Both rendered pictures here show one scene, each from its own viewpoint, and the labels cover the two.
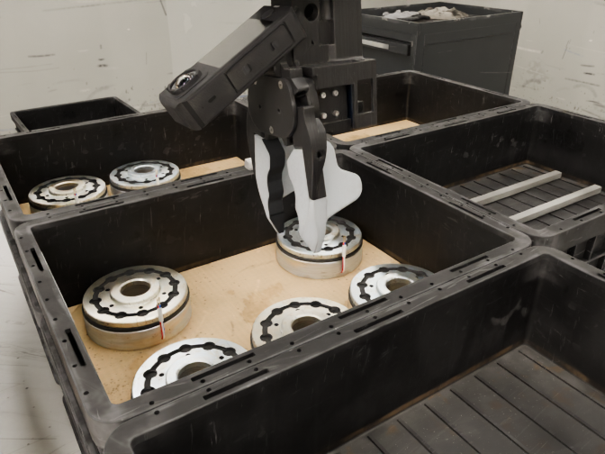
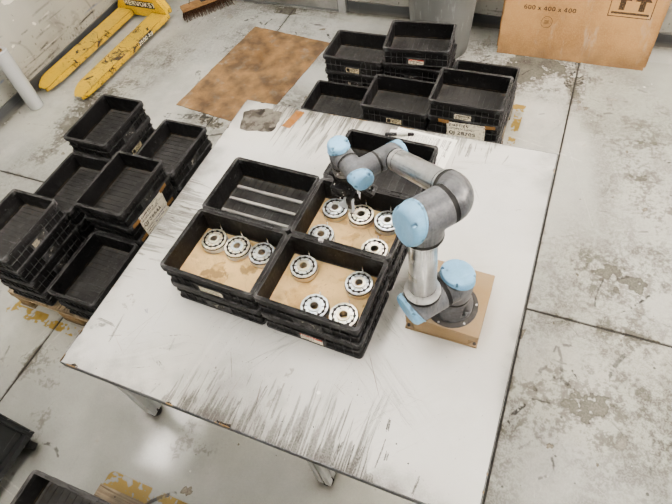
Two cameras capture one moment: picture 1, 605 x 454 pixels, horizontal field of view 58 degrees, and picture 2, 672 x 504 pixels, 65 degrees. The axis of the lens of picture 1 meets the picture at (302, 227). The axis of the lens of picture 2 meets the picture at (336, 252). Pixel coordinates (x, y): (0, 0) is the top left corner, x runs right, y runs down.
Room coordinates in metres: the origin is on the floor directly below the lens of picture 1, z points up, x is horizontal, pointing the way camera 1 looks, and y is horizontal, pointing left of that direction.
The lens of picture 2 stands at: (1.08, 1.16, 2.47)
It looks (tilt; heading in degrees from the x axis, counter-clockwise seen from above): 54 degrees down; 245
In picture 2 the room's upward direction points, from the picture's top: 11 degrees counter-clockwise
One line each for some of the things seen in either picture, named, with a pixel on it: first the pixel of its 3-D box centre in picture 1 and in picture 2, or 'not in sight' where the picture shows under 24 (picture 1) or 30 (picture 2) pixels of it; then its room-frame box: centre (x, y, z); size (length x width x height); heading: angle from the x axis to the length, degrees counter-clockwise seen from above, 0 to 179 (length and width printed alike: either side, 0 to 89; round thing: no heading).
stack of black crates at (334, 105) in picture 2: not in sight; (340, 113); (-0.24, -1.21, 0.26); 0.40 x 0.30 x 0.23; 125
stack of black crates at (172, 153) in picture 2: not in sight; (178, 166); (0.81, -1.39, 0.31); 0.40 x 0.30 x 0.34; 35
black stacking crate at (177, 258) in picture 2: (382, 135); (228, 258); (0.92, -0.14, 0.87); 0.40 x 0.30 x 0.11; 123
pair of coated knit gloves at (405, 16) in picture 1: (396, 15); not in sight; (2.40, -0.39, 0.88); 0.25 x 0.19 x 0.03; 125
